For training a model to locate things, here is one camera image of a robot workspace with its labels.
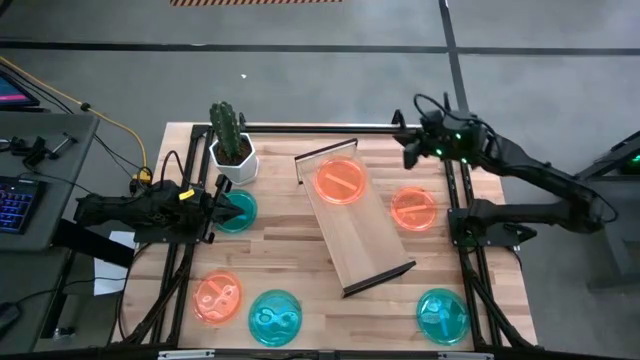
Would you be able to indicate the teal plate with figure pattern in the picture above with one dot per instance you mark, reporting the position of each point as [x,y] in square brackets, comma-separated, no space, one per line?
[443,317]

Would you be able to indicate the backlit black keyboard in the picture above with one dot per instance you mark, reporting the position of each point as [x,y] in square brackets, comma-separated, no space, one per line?
[17,205]

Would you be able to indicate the grey side desk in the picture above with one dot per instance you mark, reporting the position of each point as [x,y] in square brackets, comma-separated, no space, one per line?
[60,150]

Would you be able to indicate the black aluminium table frame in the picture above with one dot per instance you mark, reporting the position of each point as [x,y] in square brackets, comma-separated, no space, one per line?
[325,129]

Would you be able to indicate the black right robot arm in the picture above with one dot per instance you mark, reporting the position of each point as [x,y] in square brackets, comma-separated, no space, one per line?
[530,172]

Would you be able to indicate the computer monitor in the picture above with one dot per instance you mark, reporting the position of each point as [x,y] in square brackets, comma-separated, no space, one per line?
[12,92]

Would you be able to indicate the orange plate with swirl pattern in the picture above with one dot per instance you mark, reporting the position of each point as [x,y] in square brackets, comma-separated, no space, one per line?
[217,298]

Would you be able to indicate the teal plate with swirl pattern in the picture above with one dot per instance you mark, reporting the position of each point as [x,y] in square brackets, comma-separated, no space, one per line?
[275,318]

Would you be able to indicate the white paper sheet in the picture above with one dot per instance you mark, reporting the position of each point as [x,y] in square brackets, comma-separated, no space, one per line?
[107,270]

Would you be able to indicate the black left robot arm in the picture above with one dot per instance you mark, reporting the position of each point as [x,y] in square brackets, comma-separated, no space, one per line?
[125,210]

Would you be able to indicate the black clamp tool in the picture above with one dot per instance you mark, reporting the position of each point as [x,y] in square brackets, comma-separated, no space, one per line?
[37,150]

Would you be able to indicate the wooden shelf with dark ends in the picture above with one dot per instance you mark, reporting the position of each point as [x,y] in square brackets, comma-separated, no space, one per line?
[360,235]

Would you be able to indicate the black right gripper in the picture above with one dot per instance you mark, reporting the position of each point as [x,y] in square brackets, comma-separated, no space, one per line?
[450,135]

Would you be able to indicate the silver frame bracket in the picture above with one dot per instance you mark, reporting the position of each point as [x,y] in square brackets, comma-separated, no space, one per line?
[465,356]
[186,355]

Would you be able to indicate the white hexagonal plant pot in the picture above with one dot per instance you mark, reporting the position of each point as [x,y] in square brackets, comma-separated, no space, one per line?
[240,170]

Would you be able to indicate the orange plate with short stripe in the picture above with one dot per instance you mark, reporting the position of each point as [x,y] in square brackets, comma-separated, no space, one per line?
[413,209]

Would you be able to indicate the green cactus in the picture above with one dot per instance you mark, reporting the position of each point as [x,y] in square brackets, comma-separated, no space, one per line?
[226,130]

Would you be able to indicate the yellow tag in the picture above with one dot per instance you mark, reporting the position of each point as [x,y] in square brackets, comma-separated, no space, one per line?
[186,194]

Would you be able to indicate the black equipment with green light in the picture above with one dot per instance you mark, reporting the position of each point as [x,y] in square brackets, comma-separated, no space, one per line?
[620,155]

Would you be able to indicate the black flat panel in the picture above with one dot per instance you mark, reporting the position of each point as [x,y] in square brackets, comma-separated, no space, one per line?
[95,245]

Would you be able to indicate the orange plate with wide stripe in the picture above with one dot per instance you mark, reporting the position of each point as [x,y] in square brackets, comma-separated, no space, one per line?
[340,181]

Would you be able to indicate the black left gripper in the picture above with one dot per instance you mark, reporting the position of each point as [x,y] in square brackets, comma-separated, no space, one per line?
[210,215]

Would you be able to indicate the teal plate with plain stripe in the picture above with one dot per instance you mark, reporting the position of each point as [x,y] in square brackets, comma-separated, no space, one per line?
[248,201]

